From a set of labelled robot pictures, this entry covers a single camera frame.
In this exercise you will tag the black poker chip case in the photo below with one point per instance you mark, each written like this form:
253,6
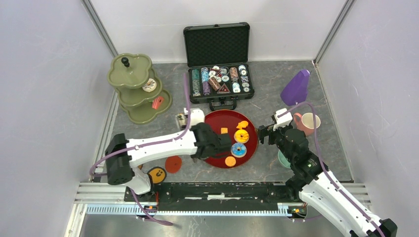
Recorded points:
217,57

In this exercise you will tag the pink mug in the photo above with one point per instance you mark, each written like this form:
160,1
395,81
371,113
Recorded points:
306,122

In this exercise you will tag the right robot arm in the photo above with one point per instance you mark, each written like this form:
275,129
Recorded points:
313,183

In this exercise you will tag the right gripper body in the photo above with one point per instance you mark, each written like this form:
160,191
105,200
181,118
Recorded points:
278,135

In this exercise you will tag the orange face coaster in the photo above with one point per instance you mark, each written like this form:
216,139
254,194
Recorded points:
157,174

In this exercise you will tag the blue donut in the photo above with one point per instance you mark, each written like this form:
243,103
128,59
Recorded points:
238,150

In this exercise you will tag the purple pitcher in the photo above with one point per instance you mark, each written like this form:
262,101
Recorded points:
296,90

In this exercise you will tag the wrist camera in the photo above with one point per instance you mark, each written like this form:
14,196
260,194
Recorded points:
281,118
194,116

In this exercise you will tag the pink triangular cake slice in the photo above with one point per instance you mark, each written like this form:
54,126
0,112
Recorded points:
157,102

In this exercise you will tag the orange round cookie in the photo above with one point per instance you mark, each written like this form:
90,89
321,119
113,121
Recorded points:
230,161

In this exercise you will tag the red round tray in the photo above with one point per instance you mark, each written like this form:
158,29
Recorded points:
230,119

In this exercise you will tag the yellow donut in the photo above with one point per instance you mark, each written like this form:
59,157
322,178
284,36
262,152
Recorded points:
241,136

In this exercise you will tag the red round coaster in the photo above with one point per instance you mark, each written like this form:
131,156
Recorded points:
173,164

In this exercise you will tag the white chocolate donut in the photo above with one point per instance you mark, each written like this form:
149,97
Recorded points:
150,85

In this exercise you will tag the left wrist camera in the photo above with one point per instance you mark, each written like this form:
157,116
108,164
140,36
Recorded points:
194,116

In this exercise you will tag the teal cup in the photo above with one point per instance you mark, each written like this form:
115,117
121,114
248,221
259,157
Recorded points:
283,161

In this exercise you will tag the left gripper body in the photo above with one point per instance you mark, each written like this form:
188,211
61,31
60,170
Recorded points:
205,157

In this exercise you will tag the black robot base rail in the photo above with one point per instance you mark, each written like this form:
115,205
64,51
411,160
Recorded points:
191,199

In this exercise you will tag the green three-tier dessert stand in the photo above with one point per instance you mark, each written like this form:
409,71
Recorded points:
128,73

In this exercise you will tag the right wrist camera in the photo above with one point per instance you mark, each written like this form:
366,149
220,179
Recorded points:
281,118

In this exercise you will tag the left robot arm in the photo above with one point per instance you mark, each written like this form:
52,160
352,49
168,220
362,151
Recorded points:
123,156

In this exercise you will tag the orange fish cookie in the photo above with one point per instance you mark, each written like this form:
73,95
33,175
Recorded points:
243,124

